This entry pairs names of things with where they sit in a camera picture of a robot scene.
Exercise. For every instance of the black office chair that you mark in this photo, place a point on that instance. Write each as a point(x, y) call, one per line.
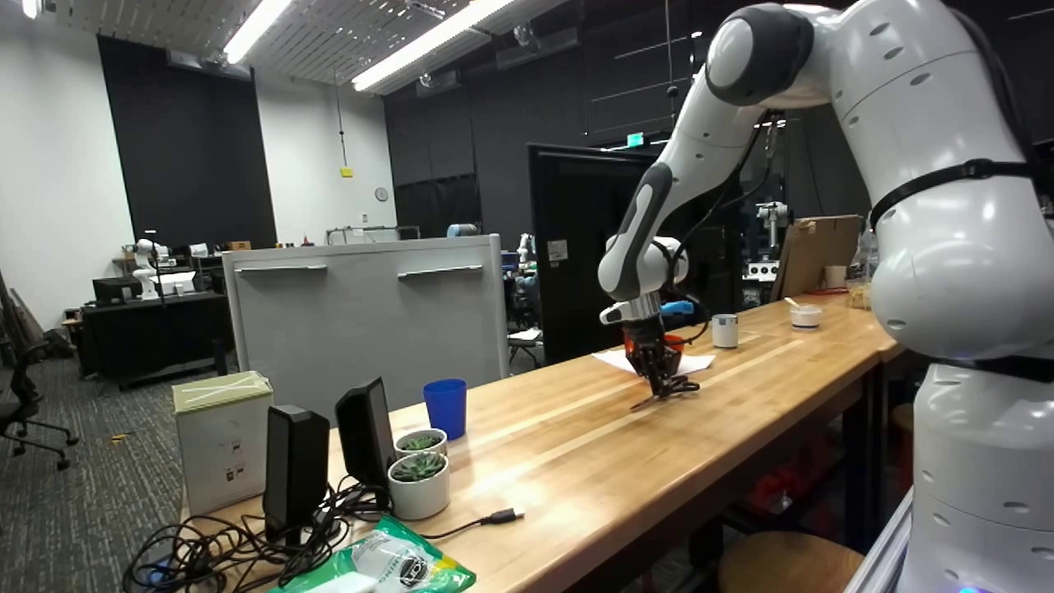
point(20, 396)

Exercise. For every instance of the round wooden stool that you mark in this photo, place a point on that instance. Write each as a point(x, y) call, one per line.
point(793, 564)

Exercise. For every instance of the green exit sign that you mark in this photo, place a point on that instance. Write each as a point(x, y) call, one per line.
point(635, 140)

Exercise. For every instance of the white paper sheet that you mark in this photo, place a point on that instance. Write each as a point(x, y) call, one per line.
point(613, 359)

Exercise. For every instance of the small white cup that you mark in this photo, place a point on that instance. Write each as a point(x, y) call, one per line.
point(839, 276)

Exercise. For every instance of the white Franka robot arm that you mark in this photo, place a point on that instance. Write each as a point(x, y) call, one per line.
point(944, 275)

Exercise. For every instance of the black wall panel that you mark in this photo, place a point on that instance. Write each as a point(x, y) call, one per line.
point(184, 153)

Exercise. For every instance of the tall black cabinet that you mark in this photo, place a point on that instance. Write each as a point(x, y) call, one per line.
point(576, 275)

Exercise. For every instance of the green wipes packet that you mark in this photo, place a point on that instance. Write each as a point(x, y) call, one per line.
point(363, 564)

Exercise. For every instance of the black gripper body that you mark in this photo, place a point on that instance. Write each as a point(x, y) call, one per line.
point(646, 338)

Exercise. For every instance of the small white bowl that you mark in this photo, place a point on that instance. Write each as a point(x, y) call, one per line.
point(804, 317)

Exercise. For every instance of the blue plastic cup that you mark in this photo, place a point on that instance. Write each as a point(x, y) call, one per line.
point(447, 409)

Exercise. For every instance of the black desktop speaker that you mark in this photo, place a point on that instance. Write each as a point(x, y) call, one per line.
point(363, 439)
point(294, 471)

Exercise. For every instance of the white cardboard box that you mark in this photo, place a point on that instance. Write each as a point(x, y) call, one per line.
point(224, 444)

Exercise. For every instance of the round wall clock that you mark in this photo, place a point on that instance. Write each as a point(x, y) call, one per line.
point(381, 191)

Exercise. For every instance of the white cabinet label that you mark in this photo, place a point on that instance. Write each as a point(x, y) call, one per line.
point(558, 252)

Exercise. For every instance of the long ceiling light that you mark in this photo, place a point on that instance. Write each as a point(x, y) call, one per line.
point(258, 31)
point(428, 43)

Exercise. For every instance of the small yellow hanging sign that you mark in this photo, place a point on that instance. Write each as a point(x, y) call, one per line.
point(347, 172)

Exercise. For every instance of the black desk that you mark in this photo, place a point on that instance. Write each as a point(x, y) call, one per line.
point(153, 332)

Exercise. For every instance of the grey partition cabinet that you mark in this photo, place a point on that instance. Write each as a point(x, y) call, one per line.
point(363, 330)

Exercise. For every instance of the white pot with plant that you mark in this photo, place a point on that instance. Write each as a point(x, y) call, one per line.
point(419, 489)
point(422, 443)

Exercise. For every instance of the white paper cup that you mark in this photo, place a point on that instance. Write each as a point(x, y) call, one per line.
point(725, 330)

